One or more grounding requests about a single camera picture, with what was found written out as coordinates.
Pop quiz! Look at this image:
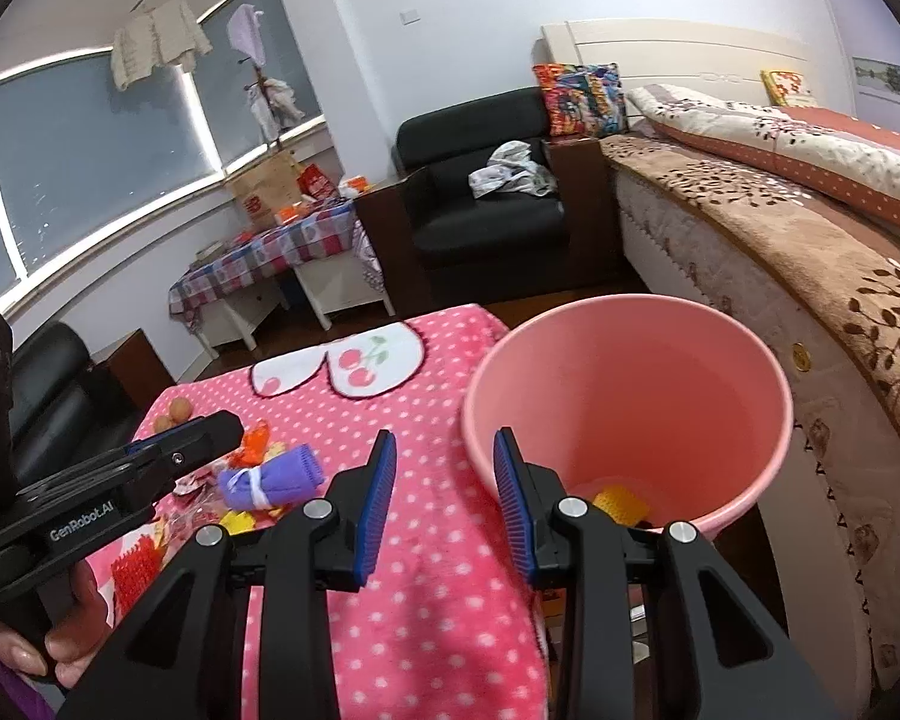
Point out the hanging lilac cloth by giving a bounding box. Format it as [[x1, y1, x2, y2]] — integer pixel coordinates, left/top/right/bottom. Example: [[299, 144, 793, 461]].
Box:
[[227, 4, 266, 67]]

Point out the yellow patterned pillow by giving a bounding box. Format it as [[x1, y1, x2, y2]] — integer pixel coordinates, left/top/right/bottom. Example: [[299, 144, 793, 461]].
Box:
[[761, 70, 818, 107]]

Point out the white mattress side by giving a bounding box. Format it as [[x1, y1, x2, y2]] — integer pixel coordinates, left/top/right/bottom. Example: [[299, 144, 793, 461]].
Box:
[[613, 161, 900, 718]]

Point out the crumpled white cloth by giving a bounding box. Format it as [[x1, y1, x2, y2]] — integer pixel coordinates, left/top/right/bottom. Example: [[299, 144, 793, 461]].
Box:
[[468, 140, 557, 199]]

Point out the black armchair left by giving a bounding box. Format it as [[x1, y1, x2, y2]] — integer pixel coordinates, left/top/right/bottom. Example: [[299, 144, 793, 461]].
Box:
[[11, 322, 142, 486]]

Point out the colourful patterned cushion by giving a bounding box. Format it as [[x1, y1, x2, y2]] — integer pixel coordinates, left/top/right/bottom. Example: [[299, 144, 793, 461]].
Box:
[[533, 62, 629, 140]]

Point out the plaid tablecloth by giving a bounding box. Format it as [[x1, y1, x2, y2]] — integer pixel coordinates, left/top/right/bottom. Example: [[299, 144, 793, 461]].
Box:
[[167, 202, 357, 330]]

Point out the brown wooden side cabinet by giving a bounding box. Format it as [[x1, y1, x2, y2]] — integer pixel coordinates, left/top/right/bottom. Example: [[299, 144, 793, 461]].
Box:
[[92, 328, 175, 411]]

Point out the coat stand with clothes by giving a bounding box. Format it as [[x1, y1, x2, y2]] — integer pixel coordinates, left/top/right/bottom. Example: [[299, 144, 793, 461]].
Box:
[[245, 64, 307, 149]]

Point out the white side table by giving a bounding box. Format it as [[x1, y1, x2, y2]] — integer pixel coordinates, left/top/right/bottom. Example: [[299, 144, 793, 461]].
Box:
[[193, 250, 395, 358]]

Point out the brown leaf pattern blanket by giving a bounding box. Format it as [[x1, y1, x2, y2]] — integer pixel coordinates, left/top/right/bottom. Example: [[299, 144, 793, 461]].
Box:
[[600, 135, 900, 432]]

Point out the person's left hand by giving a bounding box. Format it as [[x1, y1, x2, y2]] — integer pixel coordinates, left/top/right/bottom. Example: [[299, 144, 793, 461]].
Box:
[[0, 561, 112, 688]]

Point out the floral white orange quilt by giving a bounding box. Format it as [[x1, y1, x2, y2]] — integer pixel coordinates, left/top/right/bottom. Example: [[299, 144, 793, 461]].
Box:
[[626, 83, 900, 227]]

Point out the lilac sliding wardrobe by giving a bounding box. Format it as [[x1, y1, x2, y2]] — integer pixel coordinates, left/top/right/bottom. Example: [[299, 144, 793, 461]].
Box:
[[827, 0, 900, 133]]

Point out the pink plastic bucket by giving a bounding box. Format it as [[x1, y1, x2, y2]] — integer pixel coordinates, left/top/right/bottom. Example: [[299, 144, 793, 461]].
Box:
[[461, 294, 793, 538]]

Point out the white bed headboard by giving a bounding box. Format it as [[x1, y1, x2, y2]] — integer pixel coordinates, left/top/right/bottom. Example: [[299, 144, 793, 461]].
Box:
[[541, 20, 818, 106]]

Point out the red gift bag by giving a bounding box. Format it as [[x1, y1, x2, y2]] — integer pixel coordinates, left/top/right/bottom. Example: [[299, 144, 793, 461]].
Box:
[[297, 164, 340, 203]]

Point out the hanging white jacket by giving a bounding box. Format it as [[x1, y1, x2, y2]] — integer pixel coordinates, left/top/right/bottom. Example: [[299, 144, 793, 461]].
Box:
[[110, 0, 212, 91]]

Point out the brown egg near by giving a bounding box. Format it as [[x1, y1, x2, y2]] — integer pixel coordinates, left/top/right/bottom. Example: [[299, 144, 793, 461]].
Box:
[[152, 415, 173, 433]]

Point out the yellow foam fruit net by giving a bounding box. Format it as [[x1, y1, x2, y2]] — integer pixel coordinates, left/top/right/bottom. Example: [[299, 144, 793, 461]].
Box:
[[593, 484, 652, 528]]

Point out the orange plastic bag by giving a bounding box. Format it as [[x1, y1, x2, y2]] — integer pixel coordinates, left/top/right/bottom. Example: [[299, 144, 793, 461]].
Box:
[[229, 419, 271, 468]]

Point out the brown paper bag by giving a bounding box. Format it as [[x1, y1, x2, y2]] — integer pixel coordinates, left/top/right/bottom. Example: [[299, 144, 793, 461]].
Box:
[[227, 151, 302, 232]]

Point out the pink polka dot blanket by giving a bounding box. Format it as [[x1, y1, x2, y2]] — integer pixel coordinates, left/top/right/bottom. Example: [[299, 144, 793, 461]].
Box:
[[91, 305, 548, 718]]

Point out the yellow snack wrapper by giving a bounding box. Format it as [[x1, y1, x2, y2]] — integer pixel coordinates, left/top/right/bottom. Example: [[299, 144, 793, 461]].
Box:
[[219, 511, 258, 536]]

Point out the red foam fruit net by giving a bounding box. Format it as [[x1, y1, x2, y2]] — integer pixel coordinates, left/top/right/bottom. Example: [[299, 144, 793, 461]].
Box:
[[112, 535, 162, 621]]

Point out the crinkled clear snack wrapper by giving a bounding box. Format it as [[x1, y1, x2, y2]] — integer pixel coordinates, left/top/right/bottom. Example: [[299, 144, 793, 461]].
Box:
[[167, 463, 227, 539]]

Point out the purple wrapper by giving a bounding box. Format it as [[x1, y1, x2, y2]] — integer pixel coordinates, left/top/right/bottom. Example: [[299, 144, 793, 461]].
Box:
[[217, 444, 325, 512]]

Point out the wall light switch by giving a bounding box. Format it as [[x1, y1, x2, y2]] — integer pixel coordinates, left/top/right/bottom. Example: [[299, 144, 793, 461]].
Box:
[[400, 10, 421, 26]]

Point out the black armchair by bed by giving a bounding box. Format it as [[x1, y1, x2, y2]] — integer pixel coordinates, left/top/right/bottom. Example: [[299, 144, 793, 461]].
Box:
[[356, 88, 622, 317]]

